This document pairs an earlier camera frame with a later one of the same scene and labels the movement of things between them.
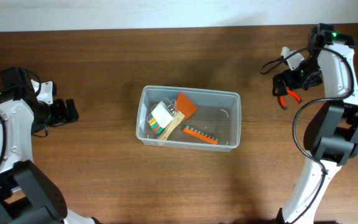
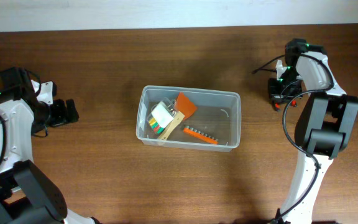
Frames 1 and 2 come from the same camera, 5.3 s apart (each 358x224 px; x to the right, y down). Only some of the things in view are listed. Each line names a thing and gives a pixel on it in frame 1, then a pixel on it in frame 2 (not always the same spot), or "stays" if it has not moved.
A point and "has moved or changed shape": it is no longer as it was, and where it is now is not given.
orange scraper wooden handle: (184, 108) stays
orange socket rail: (199, 134) stays
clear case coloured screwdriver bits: (161, 114) stays
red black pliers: (283, 102) has moved or changed shape
